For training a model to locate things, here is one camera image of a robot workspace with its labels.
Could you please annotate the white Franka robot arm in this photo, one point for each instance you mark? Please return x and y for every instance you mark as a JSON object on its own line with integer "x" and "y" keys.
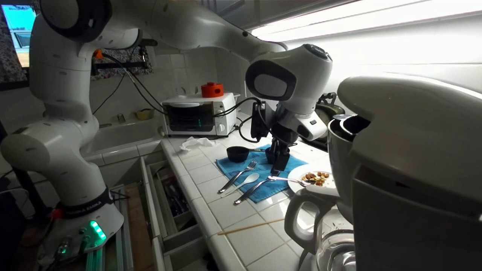
{"x": 66, "y": 76}

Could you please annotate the under cabinet light bar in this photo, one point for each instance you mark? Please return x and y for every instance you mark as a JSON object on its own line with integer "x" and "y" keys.
{"x": 377, "y": 17}

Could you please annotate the glass coffee carafe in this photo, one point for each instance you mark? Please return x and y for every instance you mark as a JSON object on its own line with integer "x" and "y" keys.
{"x": 332, "y": 251}

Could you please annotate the wooden chopstick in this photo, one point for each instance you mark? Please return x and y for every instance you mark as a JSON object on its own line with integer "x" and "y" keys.
{"x": 251, "y": 228}

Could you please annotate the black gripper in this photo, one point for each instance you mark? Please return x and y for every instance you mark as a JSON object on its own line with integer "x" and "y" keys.
{"x": 284, "y": 135}

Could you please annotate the silver spoon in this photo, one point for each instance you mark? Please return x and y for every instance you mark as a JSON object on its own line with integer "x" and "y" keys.
{"x": 284, "y": 180}

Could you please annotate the white kitchen sink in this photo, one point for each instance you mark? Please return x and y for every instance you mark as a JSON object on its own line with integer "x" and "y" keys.
{"x": 121, "y": 138}

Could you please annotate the white toaster oven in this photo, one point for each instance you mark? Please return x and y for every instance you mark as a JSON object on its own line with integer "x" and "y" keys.
{"x": 198, "y": 115}

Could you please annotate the blue towel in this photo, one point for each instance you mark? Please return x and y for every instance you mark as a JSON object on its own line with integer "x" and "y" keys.
{"x": 272, "y": 193}

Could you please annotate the computer monitor screen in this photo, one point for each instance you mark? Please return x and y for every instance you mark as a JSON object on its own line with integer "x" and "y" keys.
{"x": 20, "y": 31}

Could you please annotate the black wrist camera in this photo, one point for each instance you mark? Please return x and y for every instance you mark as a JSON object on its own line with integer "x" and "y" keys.
{"x": 260, "y": 121}

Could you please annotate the open white drawer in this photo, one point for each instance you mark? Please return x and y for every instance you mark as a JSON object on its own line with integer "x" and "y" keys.
{"x": 171, "y": 201}

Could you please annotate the crumpled white paper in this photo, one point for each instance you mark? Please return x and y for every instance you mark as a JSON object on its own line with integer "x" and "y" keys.
{"x": 197, "y": 145}

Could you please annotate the white plastic spoon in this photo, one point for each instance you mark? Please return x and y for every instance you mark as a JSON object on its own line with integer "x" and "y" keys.
{"x": 251, "y": 178}

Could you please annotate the food pieces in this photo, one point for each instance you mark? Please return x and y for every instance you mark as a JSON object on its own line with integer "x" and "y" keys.
{"x": 316, "y": 178}

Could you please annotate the black measuring cup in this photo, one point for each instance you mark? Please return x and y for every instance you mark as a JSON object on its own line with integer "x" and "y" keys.
{"x": 237, "y": 154}

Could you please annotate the white plate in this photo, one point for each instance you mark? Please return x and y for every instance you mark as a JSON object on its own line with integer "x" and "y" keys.
{"x": 326, "y": 190}

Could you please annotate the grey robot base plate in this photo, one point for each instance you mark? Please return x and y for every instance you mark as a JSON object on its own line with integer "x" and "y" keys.
{"x": 66, "y": 235}

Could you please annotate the white coffee maker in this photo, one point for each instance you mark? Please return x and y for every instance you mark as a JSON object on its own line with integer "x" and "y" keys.
{"x": 416, "y": 175}

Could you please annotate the green glowing light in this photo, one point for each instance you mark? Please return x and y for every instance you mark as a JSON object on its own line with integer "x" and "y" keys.
{"x": 96, "y": 235}

